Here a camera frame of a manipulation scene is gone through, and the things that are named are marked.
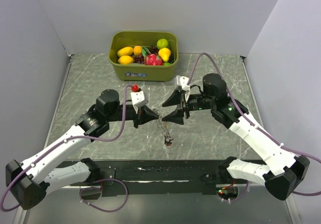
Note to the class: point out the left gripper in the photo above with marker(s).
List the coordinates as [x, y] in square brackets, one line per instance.
[145, 114]

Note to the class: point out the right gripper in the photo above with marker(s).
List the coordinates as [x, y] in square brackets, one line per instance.
[175, 116]

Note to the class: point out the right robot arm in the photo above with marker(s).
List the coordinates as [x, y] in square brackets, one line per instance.
[281, 172]

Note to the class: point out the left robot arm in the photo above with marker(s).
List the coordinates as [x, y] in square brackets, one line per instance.
[31, 180]

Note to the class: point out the olive green plastic basket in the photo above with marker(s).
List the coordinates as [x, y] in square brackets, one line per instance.
[147, 40]

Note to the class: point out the pink dragon fruit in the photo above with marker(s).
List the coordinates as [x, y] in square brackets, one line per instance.
[153, 60]

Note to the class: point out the yellow pear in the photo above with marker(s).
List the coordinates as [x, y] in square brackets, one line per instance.
[164, 54]

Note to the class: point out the dark red grapes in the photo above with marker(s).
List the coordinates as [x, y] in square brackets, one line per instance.
[139, 59]

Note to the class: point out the lower yellow mango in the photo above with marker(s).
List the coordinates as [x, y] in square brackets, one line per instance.
[125, 60]

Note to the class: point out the yellow mango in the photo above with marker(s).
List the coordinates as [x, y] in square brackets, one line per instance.
[126, 51]
[125, 60]

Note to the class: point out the green apple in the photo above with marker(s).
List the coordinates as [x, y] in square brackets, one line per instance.
[162, 43]

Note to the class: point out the orange fruit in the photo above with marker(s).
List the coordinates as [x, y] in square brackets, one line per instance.
[137, 50]

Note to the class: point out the upper yellow mango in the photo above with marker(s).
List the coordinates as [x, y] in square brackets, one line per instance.
[126, 51]

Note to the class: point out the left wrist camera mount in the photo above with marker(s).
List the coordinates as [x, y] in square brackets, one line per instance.
[138, 98]

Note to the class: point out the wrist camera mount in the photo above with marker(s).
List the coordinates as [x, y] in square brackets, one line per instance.
[138, 98]
[182, 82]

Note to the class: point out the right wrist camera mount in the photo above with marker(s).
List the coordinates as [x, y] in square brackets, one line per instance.
[182, 82]

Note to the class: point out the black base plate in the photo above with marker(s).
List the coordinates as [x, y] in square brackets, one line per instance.
[161, 177]

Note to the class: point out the aluminium rail frame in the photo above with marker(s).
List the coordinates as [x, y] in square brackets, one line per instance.
[79, 172]

